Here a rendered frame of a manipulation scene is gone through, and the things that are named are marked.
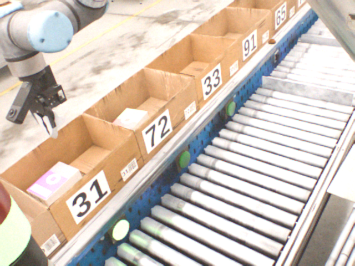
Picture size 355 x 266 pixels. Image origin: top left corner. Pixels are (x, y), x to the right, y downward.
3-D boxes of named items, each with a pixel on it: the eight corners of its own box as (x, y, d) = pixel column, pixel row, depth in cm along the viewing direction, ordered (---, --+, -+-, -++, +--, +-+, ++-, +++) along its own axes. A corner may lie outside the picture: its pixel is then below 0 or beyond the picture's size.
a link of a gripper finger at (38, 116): (66, 129, 106) (55, 103, 101) (51, 140, 102) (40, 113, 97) (60, 127, 107) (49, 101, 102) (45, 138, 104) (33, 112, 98)
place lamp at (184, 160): (182, 172, 143) (180, 159, 139) (180, 170, 144) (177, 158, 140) (192, 161, 147) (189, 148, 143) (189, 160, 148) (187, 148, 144)
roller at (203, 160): (310, 208, 128) (311, 199, 125) (194, 165, 156) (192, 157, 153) (315, 199, 131) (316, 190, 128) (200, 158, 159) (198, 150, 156)
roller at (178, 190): (290, 249, 116) (290, 240, 113) (168, 195, 144) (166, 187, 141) (295, 238, 119) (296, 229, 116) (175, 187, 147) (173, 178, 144)
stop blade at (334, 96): (351, 109, 165) (353, 93, 160) (262, 90, 190) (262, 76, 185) (351, 108, 166) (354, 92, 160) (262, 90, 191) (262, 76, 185)
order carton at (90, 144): (68, 243, 111) (47, 209, 101) (18, 208, 127) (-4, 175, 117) (145, 165, 134) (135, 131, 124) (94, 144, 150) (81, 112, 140)
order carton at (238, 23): (240, 70, 180) (238, 39, 169) (193, 61, 195) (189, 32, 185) (272, 38, 202) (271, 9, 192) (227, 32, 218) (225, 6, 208)
